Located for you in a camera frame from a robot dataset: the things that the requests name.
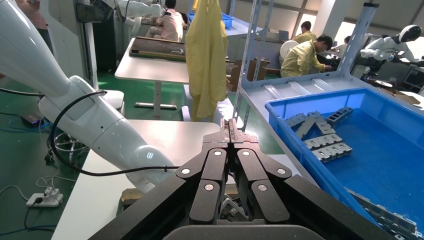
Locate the flat brown cardboard box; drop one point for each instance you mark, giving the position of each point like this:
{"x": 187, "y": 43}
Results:
{"x": 405, "y": 98}

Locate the white power strip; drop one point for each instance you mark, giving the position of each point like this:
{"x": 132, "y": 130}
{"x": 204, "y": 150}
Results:
{"x": 44, "y": 198}

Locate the white table with grey leg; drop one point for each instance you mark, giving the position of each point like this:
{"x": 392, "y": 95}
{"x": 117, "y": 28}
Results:
{"x": 149, "y": 71}

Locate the hanging yellow coat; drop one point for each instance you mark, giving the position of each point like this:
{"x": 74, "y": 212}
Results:
{"x": 205, "y": 59}

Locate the plain grey metal plate part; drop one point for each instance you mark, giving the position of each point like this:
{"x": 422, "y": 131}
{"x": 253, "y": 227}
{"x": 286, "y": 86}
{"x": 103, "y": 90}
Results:
{"x": 306, "y": 127}

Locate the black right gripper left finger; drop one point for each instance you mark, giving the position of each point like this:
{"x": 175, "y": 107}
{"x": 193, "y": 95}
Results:
{"x": 207, "y": 198}

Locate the small blue plastic bin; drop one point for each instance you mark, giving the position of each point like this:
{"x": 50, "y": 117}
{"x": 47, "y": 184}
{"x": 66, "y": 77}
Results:
{"x": 228, "y": 19}

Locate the person in pink coat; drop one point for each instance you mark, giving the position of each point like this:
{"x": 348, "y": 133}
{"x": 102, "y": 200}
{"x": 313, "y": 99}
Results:
{"x": 170, "y": 23}

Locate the person in pink shirt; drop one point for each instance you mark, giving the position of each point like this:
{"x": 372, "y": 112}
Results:
{"x": 34, "y": 15}

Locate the white humanoid robot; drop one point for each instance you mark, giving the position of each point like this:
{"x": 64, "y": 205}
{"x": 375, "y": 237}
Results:
{"x": 387, "y": 46}

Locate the open brown cardboard carton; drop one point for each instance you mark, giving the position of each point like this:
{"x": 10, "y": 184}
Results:
{"x": 248, "y": 74}

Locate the white metal shelf rack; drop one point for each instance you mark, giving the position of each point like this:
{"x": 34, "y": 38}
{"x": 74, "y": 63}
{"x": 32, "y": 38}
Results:
{"x": 251, "y": 33}

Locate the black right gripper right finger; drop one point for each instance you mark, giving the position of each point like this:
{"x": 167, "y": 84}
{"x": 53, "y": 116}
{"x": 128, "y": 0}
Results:
{"x": 261, "y": 198}

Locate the dark tray with wooden rim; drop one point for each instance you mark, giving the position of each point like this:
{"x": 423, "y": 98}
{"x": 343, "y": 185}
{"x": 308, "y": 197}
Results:
{"x": 155, "y": 49}

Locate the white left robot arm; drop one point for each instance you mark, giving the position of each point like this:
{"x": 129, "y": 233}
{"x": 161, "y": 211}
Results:
{"x": 99, "y": 132}

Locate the long dark metal cage part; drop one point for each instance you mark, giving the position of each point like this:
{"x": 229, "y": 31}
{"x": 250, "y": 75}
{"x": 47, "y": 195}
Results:
{"x": 381, "y": 212}

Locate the person in pale yellow coat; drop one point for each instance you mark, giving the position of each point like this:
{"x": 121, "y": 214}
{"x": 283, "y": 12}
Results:
{"x": 306, "y": 36}
{"x": 299, "y": 59}

